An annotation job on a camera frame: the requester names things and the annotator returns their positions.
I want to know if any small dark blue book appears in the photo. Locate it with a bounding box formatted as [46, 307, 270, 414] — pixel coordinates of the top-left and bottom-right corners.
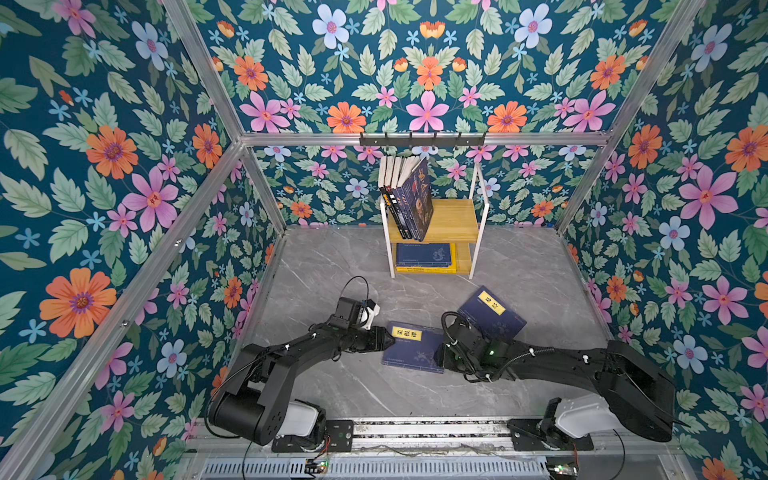
[458, 285, 527, 341]

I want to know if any yellow cartoon cover book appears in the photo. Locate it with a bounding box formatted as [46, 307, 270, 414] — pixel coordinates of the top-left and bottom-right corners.
[394, 243, 471, 275]

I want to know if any blue book yellow label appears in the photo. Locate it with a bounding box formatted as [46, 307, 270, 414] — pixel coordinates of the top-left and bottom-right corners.
[395, 243, 453, 268]

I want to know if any black wolf cover book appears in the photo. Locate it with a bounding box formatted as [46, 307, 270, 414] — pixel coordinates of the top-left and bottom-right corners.
[388, 156, 409, 240]

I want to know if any dark patterned book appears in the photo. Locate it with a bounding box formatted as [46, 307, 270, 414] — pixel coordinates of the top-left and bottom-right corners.
[408, 156, 434, 242]

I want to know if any dark book orange calligraphy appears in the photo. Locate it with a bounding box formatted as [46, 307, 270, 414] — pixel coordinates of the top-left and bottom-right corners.
[393, 156, 419, 240]

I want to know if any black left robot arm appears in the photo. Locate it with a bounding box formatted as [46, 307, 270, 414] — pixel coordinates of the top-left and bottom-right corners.
[205, 297, 395, 450]

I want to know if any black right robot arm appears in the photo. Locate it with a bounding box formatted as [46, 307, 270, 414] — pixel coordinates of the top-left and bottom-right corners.
[438, 311, 676, 449]

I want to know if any white wooden book shelf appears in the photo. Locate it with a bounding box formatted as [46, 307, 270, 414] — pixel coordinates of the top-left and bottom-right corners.
[379, 164, 490, 279]

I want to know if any black book on shelf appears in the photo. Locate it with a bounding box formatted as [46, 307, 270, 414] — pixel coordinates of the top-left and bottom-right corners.
[378, 156, 394, 205]

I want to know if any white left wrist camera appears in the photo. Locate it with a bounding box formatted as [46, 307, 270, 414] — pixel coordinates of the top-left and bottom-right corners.
[354, 299, 380, 330]

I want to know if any aluminium mounting rail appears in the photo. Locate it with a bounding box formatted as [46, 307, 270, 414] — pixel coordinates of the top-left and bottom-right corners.
[185, 415, 679, 457]

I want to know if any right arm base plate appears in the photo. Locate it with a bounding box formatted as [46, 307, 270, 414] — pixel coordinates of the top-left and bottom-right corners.
[506, 418, 594, 451]

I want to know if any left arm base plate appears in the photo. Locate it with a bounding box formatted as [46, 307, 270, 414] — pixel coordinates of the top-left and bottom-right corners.
[271, 420, 355, 454]

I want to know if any black hook rail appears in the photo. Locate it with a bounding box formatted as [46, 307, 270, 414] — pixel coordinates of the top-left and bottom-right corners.
[358, 132, 486, 149]

